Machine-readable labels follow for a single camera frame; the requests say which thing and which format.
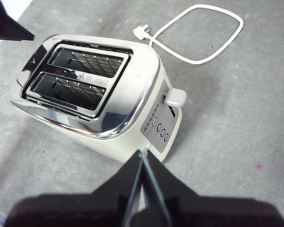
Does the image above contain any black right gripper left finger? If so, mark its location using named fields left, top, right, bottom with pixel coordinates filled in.
left=4, top=149, right=144, bottom=227

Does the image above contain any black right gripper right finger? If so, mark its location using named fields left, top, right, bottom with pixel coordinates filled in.
left=132, top=149, right=284, bottom=227

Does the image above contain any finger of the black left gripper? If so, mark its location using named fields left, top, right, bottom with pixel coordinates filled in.
left=0, top=0, right=36, bottom=41

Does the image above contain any cream toaster with chrome top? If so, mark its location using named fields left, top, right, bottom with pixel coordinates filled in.
left=10, top=34, right=187, bottom=164

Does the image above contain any white power cable with plug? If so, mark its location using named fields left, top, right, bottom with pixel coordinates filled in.
left=132, top=4, right=244, bottom=65

